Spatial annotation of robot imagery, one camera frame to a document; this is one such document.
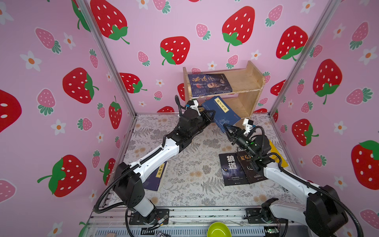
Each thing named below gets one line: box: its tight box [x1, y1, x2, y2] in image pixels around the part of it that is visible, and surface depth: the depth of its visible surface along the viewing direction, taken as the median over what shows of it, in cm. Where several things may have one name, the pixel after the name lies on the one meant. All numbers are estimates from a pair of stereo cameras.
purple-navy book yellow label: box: [142, 160, 168, 192], surface depth 87 cm
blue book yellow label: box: [201, 95, 242, 134], surface depth 75 cm
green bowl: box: [206, 221, 232, 237], surface depth 70 cm
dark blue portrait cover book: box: [187, 73, 233, 98], surface depth 75 cm
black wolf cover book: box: [218, 152, 250, 187], surface depth 90 cm
